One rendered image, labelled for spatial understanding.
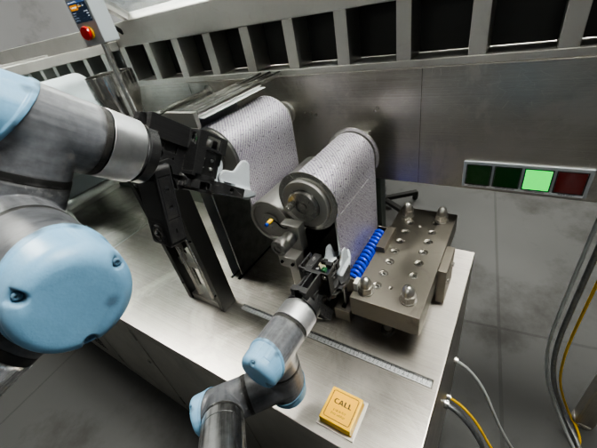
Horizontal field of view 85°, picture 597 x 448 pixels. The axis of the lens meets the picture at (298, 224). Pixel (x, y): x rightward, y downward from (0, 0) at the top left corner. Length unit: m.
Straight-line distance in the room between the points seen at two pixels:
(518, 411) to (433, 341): 1.04
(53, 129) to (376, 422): 0.72
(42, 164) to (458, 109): 0.79
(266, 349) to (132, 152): 0.38
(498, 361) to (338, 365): 1.26
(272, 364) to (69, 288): 0.41
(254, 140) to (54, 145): 0.54
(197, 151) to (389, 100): 0.58
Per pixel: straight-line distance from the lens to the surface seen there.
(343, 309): 0.89
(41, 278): 0.24
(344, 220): 0.76
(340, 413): 0.77
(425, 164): 0.95
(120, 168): 0.41
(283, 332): 0.61
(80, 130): 0.38
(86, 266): 0.24
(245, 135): 0.82
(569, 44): 0.85
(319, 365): 0.85
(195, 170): 0.46
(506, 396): 1.91
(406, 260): 0.88
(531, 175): 0.92
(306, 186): 0.68
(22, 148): 0.37
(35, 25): 4.66
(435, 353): 0.87
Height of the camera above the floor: 1.62
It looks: 35 degrees down
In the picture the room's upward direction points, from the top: 12 degrees counter-clockwise
